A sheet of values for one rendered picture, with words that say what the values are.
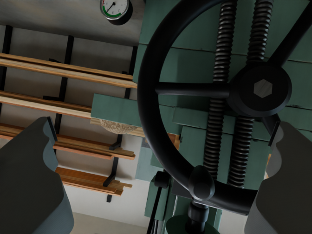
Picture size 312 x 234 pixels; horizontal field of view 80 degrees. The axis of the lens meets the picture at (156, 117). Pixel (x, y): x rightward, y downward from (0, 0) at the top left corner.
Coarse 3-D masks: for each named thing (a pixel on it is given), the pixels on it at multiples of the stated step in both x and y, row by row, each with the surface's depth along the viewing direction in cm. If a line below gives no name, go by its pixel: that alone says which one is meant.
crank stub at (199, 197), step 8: (200, 168) 20; (192, 176) 18; (200, 176) 17; (208, 176) 18; (192, 184) 17; (200, 184) 17; (208, 184) 17; (192, 192) 17; (200, 192) 17; (208, 192) 17; (200, 200) 17
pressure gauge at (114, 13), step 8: (104, 0) 38; (112, 0) 38; (120, 0) 37; (128, 0) 37; (104, 8) 38; (112, 8) 38; (120, 8) 37; (128, 8) 37; (104, 16) 38; (112, 16) 38; (120, 16) 37; (128, 16) 39; (120, 24) 40
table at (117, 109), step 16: (96, 96) 45; (112, 96) 45; (96, 112) 45; (112, 112) 45; (128, 112) 44; (160, 112) 42; (176, 112) 32; (192, 112) 31; (176, 128) 42; (224, 128) 30; (256, 128) 29
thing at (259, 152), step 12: (192, 132) 32; (204, 132) 31; (180, 144) 32; (192, 144) 32; (204, 144) 31; (228, 144) 30; (252, 144) 30; (264, 144) 29; (192, 156) 32; (228, 156) 30; (252, 156) 30; (264, 156) 29; (228, 168) 30; (252, 168) 30; (264, 168) 29; (252, 180) 30
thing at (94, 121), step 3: (93, 120) 63; (96, 120) 62; (99, 120) 62; (93, 123) 63; (96, 123) 62; (99, 123) 62; (138, 129) 59; (141, 129) 59; (132, 132) 60; (135, 132) 60; (138, 132) 59; (141, 132) 59
